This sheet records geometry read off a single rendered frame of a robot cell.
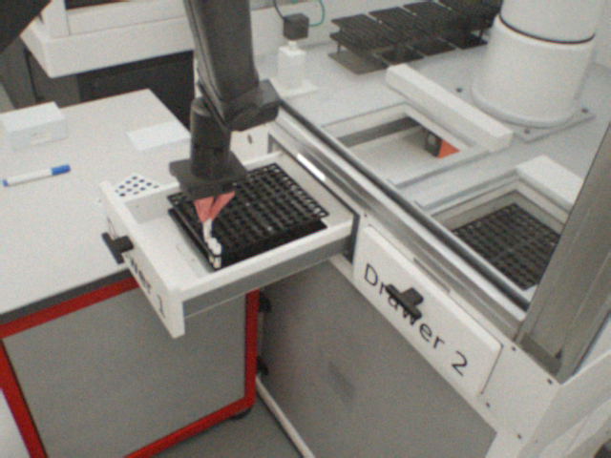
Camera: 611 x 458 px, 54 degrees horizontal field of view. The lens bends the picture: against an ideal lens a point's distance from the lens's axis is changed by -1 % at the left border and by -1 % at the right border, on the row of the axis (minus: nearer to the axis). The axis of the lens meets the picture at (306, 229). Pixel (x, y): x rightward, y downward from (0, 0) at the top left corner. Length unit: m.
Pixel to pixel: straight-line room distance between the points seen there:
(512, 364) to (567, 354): 0.10
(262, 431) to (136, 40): 1.13
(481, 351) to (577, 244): 0.23
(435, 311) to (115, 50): 1.16
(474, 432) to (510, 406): 0.13
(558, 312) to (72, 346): 0.89
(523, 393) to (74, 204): 0.91
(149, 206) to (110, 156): 0.36
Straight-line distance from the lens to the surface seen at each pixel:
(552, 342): 0.81
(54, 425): 1.44
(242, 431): 1.82
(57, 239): 1.25
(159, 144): 1.45
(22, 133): 1.51
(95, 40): 1.72
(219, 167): 0.87
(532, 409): 0.89
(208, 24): 0.57
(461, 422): 1.05
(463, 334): 0.89
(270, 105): 0.87
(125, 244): 0.98
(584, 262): 0.73
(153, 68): 1.83
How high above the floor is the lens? 1.55
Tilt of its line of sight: 40 degrees down
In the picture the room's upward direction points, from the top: 5 degrees clockwise
